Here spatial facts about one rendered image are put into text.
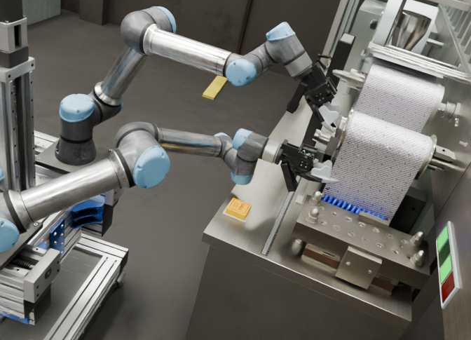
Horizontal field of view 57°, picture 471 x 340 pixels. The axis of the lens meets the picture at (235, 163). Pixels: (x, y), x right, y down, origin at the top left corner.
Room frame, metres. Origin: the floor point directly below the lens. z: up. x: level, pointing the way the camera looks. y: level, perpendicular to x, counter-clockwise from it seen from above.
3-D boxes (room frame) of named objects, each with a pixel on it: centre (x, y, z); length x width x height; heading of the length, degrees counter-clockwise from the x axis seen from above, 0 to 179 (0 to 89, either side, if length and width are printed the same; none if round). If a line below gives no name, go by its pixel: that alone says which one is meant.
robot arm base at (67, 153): (1.35, 0.61, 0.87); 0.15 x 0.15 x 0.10
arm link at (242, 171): (1.28, -0.02, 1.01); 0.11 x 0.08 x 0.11; 41
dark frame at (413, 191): (1.28, -0.48, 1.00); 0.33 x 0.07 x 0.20; 78
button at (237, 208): (1.16, -0.05, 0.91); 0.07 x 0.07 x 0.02; 78
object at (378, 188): (1.19, -0.42, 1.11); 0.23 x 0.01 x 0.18; 78
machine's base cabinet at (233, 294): (2.18, -0.56, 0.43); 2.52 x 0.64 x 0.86; 168
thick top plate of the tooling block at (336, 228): (1.06, -0.43, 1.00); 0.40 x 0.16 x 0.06; 78
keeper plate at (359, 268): (0.97, -0.43, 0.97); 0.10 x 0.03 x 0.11; 78
